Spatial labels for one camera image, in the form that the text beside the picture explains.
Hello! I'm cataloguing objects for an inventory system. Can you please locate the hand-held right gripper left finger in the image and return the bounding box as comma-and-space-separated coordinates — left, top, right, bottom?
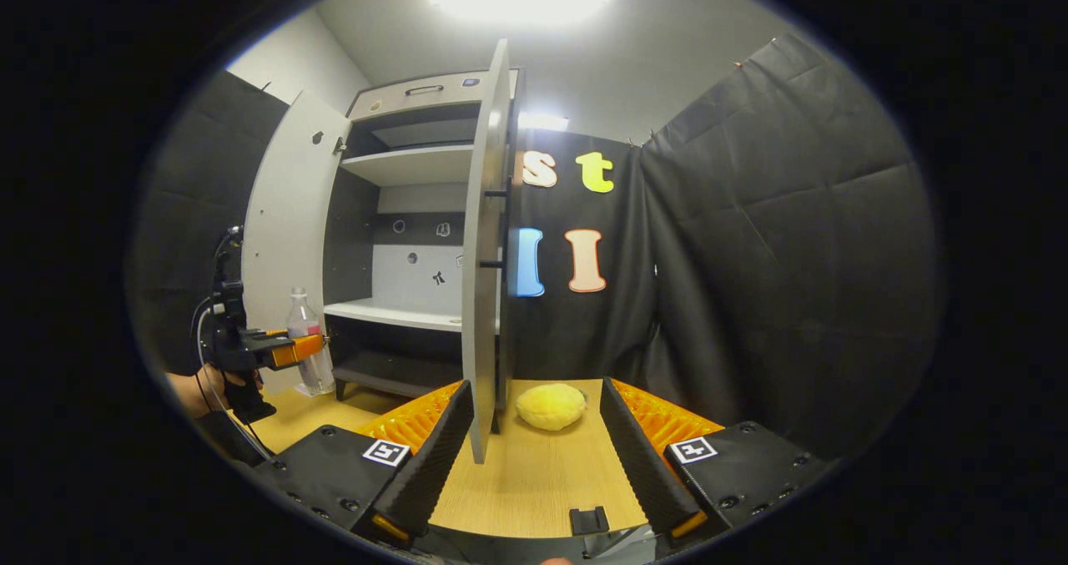
250, 380, 476, 542

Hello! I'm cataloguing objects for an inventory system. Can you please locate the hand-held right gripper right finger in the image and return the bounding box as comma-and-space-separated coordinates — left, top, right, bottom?
601, 376, 835, 541

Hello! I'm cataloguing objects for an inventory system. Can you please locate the clear plastic bottle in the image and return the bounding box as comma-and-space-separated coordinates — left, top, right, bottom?
286, 288, 335, 397

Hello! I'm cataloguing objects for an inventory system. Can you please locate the grey cabinet door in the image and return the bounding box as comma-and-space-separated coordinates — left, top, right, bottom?
461, 39, 523, 464
242, 89, 352, 396

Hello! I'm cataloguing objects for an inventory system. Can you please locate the grey cabinet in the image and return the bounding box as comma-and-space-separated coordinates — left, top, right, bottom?
321, 68, 523, 404

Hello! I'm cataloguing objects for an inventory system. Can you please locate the white cabinet shelf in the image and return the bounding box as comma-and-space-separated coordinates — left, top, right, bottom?
324, 298, 500, 335
340, 144, 476, 188

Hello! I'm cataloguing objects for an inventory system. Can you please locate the grey cabinet drawer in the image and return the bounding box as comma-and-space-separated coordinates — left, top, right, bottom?
346, 71, 495, 123

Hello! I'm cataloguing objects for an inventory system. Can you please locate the yellow plush ball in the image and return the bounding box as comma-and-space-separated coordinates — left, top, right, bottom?
515, 383, 588, 431

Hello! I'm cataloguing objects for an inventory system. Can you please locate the black backdrop cloth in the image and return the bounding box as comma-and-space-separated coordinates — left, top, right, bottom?
133, 71, 290, 382
505, 33, 940, 457

